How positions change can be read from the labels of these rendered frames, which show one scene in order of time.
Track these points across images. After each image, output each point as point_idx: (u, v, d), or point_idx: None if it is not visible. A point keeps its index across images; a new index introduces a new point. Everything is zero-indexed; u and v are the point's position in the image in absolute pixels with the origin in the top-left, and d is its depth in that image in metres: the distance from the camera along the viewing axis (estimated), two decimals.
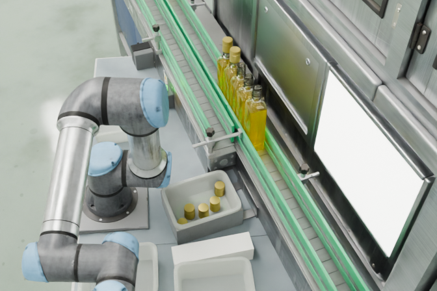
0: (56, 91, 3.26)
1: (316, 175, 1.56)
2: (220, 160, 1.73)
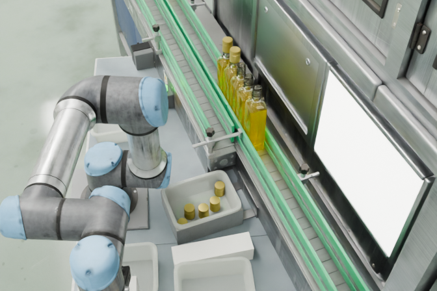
0: (56, 91, 3.26)
1: (316, 175, 1.56)
2: (220, 160, 1.73)
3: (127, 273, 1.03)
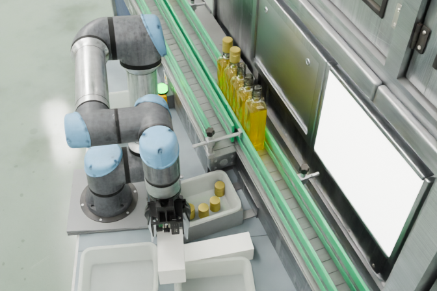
0: (56, 91, 3.26)
1: (316, 175, 1.56)
2: (220, 160, 1.73)
3: None
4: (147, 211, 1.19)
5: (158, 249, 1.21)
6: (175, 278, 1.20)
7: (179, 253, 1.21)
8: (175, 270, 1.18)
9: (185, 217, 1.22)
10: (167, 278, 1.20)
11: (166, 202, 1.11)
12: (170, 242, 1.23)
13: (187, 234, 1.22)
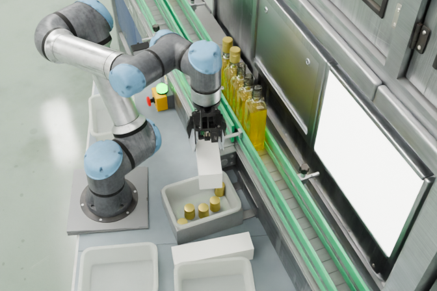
0: (56, 91, 3.26)
1: (316, 175, 1.56)
2: (220, 160, 1.73)
3: None
4: (189, 124, 1.37)
5: (198, 158, 1.40)
6: (212, 182, 1.39)
7: (216, 162, 1.39)
8: (214, 174, 1.36)
9: None
10: (206, 184, 1.39)
11: (209, 110, 1.29)
12: (208, 153, 1.41)
13: (223, 147, 1.41)
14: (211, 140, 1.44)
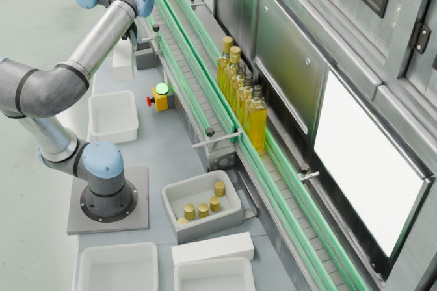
0: None
1: (316, 175, 1.56)
2: (220, 160, 1.73)
3: None
4: None
5: (114, 56, 1.72)
6: (125, 75, 1.71)
7: (128, 58, 1.71)
8: (125, 66, 1.68)
9: (132, 34, 1.73)
10: (119, 75, 1.71)
11: None
12: (122, 52, 1.73)
13: (134, 47, 1.73)
14: (127, 43, 1.77)
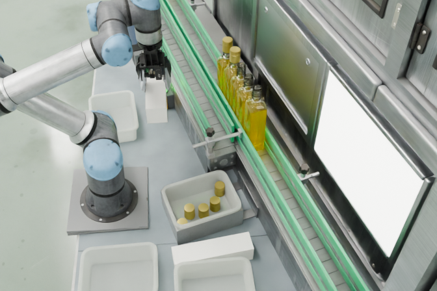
0: (56, 91, 3.26)
1: (316, 175, 1.56)
2: (220, 160, 1.73)
3: None
4: (137, 65, 1.56)
5: (146, 96, 1.58)
6: (158, 117, 1.57)
7: (162, 99, 1.57)
8: (159, 108, 1.54)
9: (166, 72, 1.59)
10: (153, 117, 1.57)
11: (151, 50, 1.48)
12: (155, 92, 1.59)
13: (168, 86, 1.59)
14: (159, 82, 1.63)
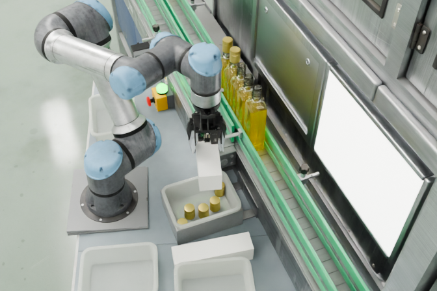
0: (56, 91, 3.26)
1: (316, 175, 1.56)
2: (220, 160, 1.73)
3: None
4: (189, 126, 1.38)
5: (198, 160, 1.40)
6: (212, 184, 1.39)
7: (216, 163, 1.39)
8: (214, 176, 1.37)
9: (221, 132, 1.41)
10: (206, 185, 1.39)
11: (208, 112, 1.30)
12: (207, 155, 1.41)
13: (223, 148, 1.41)
14: (211, 142, 1.45)
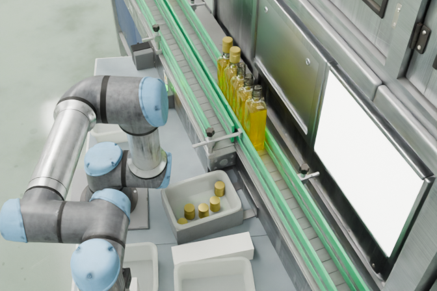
0: (56, 91, 3.26)
1: (316, 175, 1.56)
2: (220, 160, 1.73)
3: (128, 275, 1.04)
4: None
5: None
6: None
7: None
8: None
9: None
10: None
11: None
12: None
13: None
14: None
